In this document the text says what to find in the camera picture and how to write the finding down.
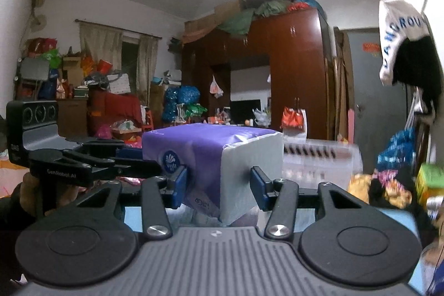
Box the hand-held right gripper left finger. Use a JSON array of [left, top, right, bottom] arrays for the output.
[[74, 166, 189, 240]]

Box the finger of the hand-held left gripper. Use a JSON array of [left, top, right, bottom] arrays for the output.
[[80, 140, 143, 161], [62, 148, 163, 179]]

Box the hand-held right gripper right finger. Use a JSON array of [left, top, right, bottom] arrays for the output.
[[250, 166, 352, 238]]

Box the purple tissue pack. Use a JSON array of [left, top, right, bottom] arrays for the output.
[[142, 123, 286, 226]]

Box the person's left hand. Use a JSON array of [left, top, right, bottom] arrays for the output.
[[19, 173, 85, 217]]

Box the red stool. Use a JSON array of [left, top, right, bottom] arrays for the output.
[[142, 110, 155, 132]]

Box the red cloth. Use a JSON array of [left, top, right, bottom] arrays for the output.
[[88, 89, 145, 138]]

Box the grey flat panel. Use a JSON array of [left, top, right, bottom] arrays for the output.
[[19, 57, 50, 82]]

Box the glass vase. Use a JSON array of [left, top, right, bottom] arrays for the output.
[[175, 103, 187, 125]]

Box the clear plastic box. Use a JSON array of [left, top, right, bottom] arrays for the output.
[[282, 137, 364, 193]]

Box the orange red bag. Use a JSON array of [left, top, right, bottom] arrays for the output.
[[280, 106, 306, 131]]

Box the blue patterned bag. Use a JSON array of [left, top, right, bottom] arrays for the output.
[[163, 85, 201, 123]]

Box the black television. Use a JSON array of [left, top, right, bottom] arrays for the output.
[[230, 99, 262, 125]]

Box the beige curtain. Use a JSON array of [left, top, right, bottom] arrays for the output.
[[137, 35, 159, 107], [79, 21, 123, 93]]

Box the window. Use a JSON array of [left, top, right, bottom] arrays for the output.
[[121, 36, 140, 94]]

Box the yellow snack packet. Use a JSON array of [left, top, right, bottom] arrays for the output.
[[348, 173, 372, 204]]

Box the white plastic hanging bag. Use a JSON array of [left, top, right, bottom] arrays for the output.
[[209, 75, 225, 99]]

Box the brown wooden wardrobe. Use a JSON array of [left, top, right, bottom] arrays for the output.
[[181, 7, 336, 141]]

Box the curtain rod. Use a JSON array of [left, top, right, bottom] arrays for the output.
[[74, 18, 163, 39]]

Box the blue plastic bag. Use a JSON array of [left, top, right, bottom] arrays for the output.
[[377, 129, 417, 174]]

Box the grey door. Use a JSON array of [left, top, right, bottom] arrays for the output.
[[337, 27, 414, 176]]

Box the green cloth bundle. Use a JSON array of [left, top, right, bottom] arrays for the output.
[[218, 1, 289, 36]]

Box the green box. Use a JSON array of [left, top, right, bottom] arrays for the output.
[[415, 163, 444, 211]]

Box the red paper sign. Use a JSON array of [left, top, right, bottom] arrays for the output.
[[362, 42, 381, 57]]

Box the blue and red bundle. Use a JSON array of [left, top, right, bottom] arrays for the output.
[[286, 0, 325, 14]]

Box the black hanging cloth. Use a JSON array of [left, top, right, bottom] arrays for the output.
[[395, 37, 444, 125]]

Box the white printed hanging bag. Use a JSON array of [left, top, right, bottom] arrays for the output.
[[377, 0, 431, 86]]

